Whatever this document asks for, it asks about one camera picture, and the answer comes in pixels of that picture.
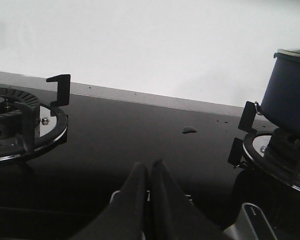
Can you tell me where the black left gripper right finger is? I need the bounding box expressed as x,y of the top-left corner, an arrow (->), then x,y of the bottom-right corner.
150,159 -> 230,240

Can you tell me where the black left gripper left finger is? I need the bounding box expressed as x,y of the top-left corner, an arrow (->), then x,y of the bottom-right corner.
71,162 -> 147,240

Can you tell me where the black right pot support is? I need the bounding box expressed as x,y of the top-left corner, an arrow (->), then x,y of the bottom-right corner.
228,101 -> 300,191

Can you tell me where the black pot support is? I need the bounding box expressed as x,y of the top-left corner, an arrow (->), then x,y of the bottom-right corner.
0,74 -> 71,162
228,101 -> 300,191

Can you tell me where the black left pot support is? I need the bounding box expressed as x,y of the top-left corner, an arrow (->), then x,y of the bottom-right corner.
0,74 -> 71,162

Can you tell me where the blue cooking pot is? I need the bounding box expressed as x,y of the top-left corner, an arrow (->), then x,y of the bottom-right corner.
260,48 -> 300,136

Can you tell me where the silver stove control knob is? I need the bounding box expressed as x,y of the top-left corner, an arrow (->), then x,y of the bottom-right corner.
223,202 -> 278,240

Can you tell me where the black glass gas stove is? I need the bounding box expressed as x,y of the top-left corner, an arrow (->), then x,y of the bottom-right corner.
0,72 -> 300,240

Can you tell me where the right gas burner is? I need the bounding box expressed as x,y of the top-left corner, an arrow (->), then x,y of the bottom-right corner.
264,128 -> 300,173

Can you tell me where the gas burner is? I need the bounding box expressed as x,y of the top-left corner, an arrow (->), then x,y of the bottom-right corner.
264,128 -> 300,173
0,87 -> 40,145

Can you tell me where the left gas burner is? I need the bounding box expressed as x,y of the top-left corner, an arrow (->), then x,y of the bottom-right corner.
0,87 -> 40,145

